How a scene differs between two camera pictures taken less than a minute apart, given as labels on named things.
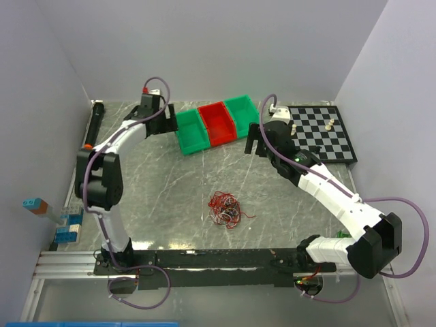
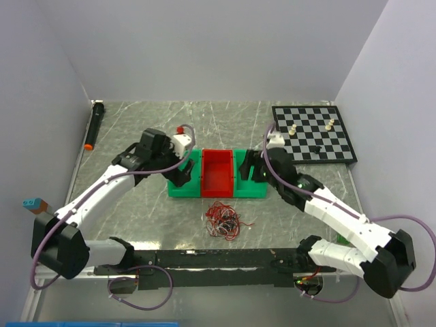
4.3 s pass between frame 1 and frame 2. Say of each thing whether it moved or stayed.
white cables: moved
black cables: moved
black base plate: stayed
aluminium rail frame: stayed
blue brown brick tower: stayed
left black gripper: moved
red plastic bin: moved
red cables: moved
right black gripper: moved
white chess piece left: stayed
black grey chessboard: stayed
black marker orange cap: stayed
